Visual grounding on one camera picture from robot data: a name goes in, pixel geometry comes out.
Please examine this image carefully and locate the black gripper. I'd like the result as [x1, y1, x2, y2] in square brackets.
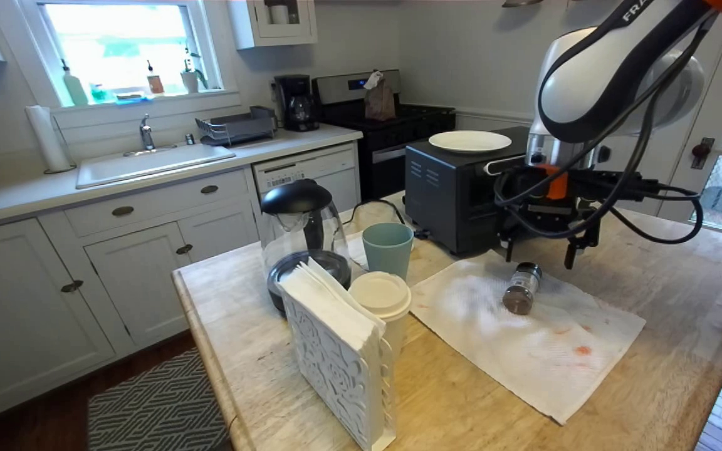
[494, 166, 608, 270]

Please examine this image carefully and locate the brown spice bottle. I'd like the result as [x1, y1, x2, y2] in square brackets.
[500, 261, 541, 315]

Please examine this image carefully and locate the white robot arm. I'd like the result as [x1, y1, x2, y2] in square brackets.
[494, 0, 722, 269]

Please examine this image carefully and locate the white paper towel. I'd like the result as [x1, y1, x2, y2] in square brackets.
[410, 254, 645, 423]

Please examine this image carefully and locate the black kitchen stove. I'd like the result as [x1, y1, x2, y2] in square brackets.
[314, 71, 457, 200]

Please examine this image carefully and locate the white kitchen sink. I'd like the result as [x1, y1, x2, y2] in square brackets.
[75, 146, 233, 187]

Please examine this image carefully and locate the paper towel roll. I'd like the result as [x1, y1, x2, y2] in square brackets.
[25, 105, 73, 174]

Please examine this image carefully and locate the black toaster oven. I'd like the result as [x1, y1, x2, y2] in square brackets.
[403, 126, 529, 256]

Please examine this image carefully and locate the white plate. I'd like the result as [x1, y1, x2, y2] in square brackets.
[429, 131, 510, 154]

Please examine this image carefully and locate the teal cup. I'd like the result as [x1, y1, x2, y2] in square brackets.
[360, 224, 414, 275]

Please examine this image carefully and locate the white lidded paper cup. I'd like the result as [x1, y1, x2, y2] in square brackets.
[350, 270, 410, 350]

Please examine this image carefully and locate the brown paper bag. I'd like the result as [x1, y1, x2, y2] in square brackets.
[363, 71, 395, 120]

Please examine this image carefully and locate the black electric kettle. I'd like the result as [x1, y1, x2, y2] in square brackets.
[258, 177, 350, 313]

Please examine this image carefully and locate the black coffee maker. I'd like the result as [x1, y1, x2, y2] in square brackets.
[272, 76, 316, 131]

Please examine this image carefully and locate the metal dish rack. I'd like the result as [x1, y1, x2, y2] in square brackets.
[196, 105, 279, 146]

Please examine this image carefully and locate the grey patterned floor mat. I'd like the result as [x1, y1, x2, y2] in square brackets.
[87, 350, 233, 451]

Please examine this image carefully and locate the chrome sink faucet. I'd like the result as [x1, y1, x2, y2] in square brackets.
[137, 116, 156, 151]

